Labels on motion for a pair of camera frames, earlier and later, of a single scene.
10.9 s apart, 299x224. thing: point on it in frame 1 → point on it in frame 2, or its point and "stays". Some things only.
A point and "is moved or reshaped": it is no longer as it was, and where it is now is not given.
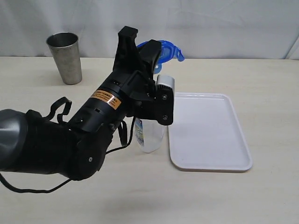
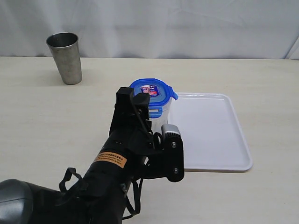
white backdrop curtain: x=200 y=29 stays
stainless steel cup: x=65 y=49 stays
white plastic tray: x=206 y=134 stays
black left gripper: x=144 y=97 → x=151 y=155
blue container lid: x=168 y=51 is moved or reshaped
